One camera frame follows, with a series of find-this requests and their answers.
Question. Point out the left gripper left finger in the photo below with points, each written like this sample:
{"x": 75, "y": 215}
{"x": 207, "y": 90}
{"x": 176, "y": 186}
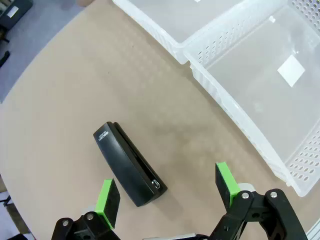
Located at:
{"x": 108, "y": 200}

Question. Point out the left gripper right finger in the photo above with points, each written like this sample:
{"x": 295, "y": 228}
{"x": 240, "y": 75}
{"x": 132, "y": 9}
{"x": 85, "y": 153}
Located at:
{"x": 226, "y": 182}

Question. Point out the black stapler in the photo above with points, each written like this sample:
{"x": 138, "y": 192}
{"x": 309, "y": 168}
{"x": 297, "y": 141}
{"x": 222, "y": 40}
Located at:
{"x": 125, "y": 162}

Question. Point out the white perforated basket with sticker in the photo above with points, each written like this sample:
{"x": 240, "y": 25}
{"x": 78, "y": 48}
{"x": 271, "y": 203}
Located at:
{"x": 250, "y": 105}

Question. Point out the white square sticker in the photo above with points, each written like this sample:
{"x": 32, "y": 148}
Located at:
{"x": 291, "y": 71}

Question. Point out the white perforated plastic basket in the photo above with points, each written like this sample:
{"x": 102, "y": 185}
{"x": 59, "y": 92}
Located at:
{"x": 175, "y": 15}

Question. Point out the black equipment case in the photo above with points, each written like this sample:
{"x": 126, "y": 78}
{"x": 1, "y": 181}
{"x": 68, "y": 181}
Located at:
{"x": 12, "y": 12}

